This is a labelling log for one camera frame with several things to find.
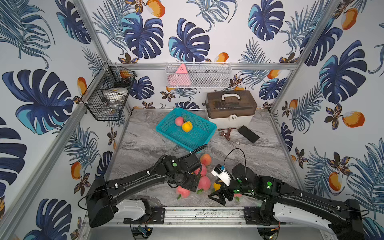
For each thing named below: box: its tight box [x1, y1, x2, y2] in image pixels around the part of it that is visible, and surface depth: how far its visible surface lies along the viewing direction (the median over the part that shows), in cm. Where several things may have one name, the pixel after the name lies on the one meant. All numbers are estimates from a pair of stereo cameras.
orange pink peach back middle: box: [200, 153, 212, 167], surface depth 91 cm
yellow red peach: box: [181, 121, 193, 133], surface depth 106 cm
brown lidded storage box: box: [205, 90, 258, 128], surface depth 102 cm
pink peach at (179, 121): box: [174, 116, 184, 127], surface depth 109 cm
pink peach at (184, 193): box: [176, 186, 191, 199], surface depth 78 cm
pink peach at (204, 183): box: [198, 176, 211, 191], surface depth 81 cm
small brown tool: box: [219, 128, 232, 141], surface depth 107 cm
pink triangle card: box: [169, 63, 191, 87], surface depth 92 cm
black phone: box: [237, 125, 260, 144], surface depth 107 cm
